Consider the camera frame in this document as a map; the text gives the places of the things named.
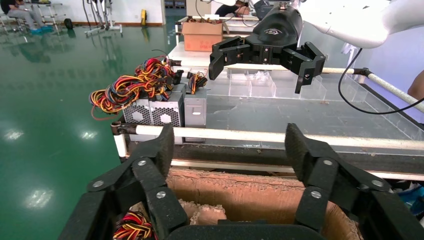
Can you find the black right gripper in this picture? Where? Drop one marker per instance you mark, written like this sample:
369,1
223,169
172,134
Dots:
275,33

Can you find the clear acrylic divider tray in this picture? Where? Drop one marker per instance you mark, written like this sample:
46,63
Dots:
261,86

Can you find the black wheel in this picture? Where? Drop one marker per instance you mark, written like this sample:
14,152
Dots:
68,24

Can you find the grey computer power supplies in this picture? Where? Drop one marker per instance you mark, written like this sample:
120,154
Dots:
167,114

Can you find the white lower frame bar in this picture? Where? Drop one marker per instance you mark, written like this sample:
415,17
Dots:
232,164

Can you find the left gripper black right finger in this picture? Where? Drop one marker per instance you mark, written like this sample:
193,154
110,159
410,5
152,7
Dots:
318,172

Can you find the person in black shirt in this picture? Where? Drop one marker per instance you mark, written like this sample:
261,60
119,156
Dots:
228,10

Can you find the yellow floor sign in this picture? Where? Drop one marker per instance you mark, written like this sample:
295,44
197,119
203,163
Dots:
143,17

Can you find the brown cardboard carton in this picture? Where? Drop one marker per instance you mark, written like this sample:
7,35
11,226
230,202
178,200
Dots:
202,38

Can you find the worn cardboard divider box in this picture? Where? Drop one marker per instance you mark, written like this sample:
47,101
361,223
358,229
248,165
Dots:
251,195

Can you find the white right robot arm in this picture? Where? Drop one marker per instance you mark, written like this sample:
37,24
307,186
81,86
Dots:
357,20

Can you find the grey power supply fan grille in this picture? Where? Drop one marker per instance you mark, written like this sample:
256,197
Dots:
137,114

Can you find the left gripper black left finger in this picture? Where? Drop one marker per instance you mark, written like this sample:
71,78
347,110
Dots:
149,175

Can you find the grey metal power supply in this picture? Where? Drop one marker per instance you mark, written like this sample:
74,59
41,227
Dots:
195,106

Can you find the bare person forearm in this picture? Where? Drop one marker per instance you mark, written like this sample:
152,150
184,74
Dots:
418,87

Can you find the long white pipe rail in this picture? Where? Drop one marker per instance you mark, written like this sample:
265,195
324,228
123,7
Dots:
232,134

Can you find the blue white plastic item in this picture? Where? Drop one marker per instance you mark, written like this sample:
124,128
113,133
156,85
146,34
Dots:
412,198

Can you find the white pipe table leg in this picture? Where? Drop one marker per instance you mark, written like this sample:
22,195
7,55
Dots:
121,145

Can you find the white metal stand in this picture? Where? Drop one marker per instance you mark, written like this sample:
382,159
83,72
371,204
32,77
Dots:
102,30

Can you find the seated person grey trousers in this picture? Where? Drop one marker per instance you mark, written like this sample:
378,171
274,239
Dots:
23,13

